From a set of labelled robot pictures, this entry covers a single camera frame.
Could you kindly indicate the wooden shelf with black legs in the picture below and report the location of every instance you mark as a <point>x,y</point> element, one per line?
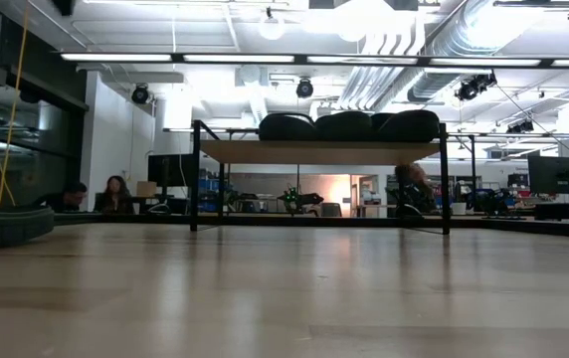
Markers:
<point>314,151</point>

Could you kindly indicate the person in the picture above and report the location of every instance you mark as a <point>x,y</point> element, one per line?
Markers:
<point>414,186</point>
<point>65,196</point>
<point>114,196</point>

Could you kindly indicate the LED light bar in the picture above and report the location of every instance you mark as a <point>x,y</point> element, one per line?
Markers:
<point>240,58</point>

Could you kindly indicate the black computer monitor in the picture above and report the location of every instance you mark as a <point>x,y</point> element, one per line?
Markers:
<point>558,175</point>
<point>170,170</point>

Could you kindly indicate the cardboard box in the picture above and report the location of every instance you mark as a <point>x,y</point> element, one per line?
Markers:
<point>146,189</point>

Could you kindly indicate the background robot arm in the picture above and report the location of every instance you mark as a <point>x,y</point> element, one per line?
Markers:
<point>299,199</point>

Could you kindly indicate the black ceiling spotlight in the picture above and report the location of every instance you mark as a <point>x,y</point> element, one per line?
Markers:
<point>140,94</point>
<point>473,85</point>
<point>305,88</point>

